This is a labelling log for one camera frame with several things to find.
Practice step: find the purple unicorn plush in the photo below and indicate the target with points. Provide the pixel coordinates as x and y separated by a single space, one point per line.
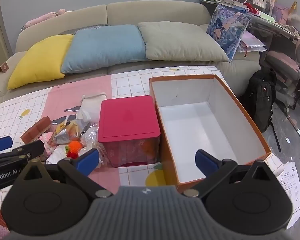
286 13

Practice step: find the grey-green pillow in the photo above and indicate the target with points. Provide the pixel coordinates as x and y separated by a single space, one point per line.
180 42

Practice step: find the blue printed pillow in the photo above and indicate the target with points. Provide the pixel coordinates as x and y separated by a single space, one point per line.
227 30

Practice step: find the white cloth bag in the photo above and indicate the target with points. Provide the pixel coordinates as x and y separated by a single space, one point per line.
91 105

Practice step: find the brown sponge block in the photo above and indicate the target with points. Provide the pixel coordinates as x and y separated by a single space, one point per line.
37 130

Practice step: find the pink plush toy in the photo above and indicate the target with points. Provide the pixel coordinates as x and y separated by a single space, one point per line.
40 18

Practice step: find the magenta storage box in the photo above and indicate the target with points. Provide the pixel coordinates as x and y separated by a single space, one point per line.
127 117

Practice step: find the pink plastic bag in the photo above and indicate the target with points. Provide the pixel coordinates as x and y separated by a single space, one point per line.
251 42

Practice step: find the black backpack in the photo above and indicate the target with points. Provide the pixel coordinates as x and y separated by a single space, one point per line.
260 97

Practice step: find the yellow pillow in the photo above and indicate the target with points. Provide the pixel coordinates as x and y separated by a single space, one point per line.
40 60

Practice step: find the light blue pillow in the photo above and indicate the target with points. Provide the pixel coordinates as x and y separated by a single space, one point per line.
102 47

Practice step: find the orange knitted toy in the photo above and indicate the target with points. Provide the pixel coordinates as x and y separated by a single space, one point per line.
75 147

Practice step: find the small brown stand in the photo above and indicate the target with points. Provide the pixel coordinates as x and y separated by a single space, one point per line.
3 67

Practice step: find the printed paper sheets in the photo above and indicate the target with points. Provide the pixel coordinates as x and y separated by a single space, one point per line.
291 187

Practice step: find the cluttered desk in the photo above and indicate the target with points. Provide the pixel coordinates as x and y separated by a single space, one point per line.
272 26

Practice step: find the red cloth ornament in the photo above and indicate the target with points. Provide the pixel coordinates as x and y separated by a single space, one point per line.
251 8

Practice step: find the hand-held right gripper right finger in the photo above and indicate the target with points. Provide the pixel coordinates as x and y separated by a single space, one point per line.
205 162

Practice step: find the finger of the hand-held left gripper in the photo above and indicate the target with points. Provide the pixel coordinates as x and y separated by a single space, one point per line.
0 145
31 148

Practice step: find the silver foil snack bag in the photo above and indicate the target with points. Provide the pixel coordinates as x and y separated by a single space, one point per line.
65 135

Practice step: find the clear plastic bag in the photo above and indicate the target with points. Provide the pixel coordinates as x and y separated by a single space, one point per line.
91 136

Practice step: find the pink cloth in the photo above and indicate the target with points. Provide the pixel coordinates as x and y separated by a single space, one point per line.
46 138

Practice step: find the white crumpled cloth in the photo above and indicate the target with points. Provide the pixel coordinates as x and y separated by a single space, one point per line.
56 153

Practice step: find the pink and grey desk chair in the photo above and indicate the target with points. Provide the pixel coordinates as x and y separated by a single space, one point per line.
282 67

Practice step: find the beige sofa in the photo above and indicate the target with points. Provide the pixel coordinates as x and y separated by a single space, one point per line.
150 12

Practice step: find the orange cardboard box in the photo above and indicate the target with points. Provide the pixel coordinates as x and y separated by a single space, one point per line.
190 120

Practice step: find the pink and white checked mat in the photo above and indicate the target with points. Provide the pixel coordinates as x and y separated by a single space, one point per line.
130 85

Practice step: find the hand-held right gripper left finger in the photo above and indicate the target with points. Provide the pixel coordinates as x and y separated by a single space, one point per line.
88 161

